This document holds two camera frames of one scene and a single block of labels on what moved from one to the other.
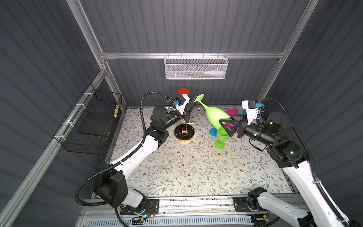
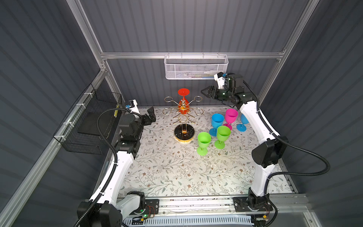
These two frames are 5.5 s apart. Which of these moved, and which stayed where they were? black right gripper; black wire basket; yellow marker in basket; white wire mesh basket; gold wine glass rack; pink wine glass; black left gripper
Moved: black left gripper; black right gripper
Stayed: pink wine glass; white wire mesh basket; gold wine glass rack; yellow marker in basket; black wire basket
